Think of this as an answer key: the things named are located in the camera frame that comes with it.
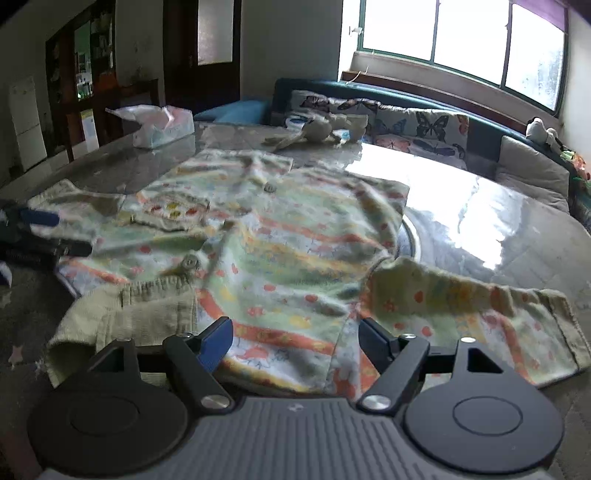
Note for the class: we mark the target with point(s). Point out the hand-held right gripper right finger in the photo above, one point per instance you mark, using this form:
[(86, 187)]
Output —
[(373, 340)]

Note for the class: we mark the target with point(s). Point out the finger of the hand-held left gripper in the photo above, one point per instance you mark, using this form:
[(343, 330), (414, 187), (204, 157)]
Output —
[(46, 251), (41, 218)]

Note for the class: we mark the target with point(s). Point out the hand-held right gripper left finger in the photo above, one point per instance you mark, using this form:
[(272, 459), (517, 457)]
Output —
[(217, 344)]

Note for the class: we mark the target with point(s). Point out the striped floral child's shirt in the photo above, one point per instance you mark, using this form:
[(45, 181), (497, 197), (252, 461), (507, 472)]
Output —
[(295, 258)]

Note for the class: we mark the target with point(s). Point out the grey quilted star tablecloth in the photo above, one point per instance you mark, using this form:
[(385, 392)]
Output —
[(27, 323)]

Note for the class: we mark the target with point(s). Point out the white cabinet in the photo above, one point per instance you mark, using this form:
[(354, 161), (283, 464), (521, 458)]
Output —
[(27, 124)]

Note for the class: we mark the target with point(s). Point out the dark wooden display cabinet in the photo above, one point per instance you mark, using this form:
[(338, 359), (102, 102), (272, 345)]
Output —
[(64, 83)]

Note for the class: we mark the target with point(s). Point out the white tissue pack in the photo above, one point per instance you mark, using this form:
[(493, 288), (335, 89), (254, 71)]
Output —
[(157, 127)]

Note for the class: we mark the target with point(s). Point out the dark wooden side table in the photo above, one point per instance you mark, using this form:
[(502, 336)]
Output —
[(136, 92)]

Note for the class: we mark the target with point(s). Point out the butterfly print cushion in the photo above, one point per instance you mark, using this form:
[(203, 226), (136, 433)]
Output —
[(420, 134), (323, 104)]

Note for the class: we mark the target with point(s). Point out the dark wooden door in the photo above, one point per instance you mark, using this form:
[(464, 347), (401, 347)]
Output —
[(184, 55)]

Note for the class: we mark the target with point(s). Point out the white plush bunny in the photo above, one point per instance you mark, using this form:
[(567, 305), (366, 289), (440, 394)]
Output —
[(318, 129)]

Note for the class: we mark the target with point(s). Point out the blue bolster pillow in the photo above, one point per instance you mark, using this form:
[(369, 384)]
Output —
[(240, 110)]

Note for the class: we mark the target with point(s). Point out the grey cushion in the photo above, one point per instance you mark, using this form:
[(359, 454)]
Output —
[(531, 170)]

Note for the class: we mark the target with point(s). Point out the teal sofa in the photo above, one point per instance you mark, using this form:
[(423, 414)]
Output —
[(482, 134)]

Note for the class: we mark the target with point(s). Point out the panda plush toy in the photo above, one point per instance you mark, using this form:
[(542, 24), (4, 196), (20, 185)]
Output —
[(541, 131)]

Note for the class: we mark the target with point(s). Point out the colourful plush toy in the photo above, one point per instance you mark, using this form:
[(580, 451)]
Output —
[(577, 164)]

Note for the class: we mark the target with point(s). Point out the green framed window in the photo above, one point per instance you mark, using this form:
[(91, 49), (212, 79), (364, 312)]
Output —
[(466, 32)]

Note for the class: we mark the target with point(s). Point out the purple roller blind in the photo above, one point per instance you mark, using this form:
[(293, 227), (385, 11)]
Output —
[(545, 9)]

